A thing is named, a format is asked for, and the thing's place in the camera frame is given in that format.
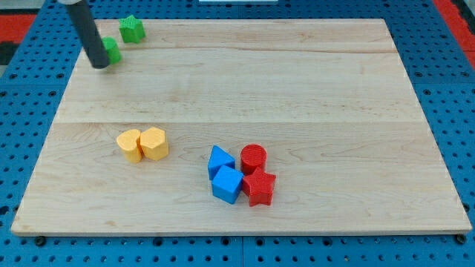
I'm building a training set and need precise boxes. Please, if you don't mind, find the red star block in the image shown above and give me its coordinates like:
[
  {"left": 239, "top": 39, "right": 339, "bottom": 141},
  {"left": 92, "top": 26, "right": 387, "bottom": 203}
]
[{"left": 242, "top": 167, "right": 277, "bottom": 207}]

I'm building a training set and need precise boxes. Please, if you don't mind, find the green star block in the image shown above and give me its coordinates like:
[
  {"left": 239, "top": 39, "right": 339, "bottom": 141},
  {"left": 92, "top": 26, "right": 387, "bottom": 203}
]
[{"left": 119, "top": 15, "right": 145, "bottom": 44}]

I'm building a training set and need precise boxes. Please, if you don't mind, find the light wooden board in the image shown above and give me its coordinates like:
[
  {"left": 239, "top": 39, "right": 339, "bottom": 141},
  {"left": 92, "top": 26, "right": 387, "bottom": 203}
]
[{"left": 11, "top": 19, "right": 472, "bottom": 237}]

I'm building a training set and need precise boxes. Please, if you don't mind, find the red cylinder block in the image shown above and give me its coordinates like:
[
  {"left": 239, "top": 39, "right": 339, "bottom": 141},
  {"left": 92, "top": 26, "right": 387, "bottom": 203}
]
[{"left": 240, "top": 144, "right": 267, "bottom": 175}]

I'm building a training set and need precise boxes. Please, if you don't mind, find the blue triangle block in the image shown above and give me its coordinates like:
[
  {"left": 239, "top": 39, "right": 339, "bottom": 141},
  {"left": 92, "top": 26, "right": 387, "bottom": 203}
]
[{"left": 207, "top": 145, "right": 235, "bottom": 180}]

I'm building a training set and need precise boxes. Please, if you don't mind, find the blue cube block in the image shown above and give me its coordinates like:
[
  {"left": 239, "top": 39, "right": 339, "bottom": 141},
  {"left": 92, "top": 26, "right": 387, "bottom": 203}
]
[{"left": 212, "top": 165, "right": 244, "bottom": 204}]

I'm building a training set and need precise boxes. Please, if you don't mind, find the yellow hexagon block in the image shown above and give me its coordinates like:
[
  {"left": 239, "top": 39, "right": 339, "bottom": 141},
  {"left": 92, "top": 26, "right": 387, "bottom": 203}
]
[{"left": 140, "top": 128, "right": 169, "bottom": 161}]

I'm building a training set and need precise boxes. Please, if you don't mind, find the yellow heart block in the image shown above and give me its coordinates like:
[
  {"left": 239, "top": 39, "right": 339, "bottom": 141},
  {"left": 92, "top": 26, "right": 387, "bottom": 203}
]
[{"left": 116, "top": 129, "right": 143, "bottom": 163}]

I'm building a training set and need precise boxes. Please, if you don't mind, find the green cylinder block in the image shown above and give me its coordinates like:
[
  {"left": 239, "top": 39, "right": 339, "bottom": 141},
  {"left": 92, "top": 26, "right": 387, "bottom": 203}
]
[{"left": 102, "top": 36, "right": 122, "bottom": 65}]

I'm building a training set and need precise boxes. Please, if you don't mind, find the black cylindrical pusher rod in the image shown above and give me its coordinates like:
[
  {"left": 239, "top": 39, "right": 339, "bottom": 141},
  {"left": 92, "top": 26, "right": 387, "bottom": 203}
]
[{"left": 59, "top": 0, "right": 110, "bottom": 69}]

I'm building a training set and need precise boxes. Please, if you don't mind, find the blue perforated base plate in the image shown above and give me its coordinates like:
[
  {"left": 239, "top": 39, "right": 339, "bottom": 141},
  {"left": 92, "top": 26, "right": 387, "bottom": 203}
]
[{"left": 1, "top": 0, "right": 474, "bottom": 266}]

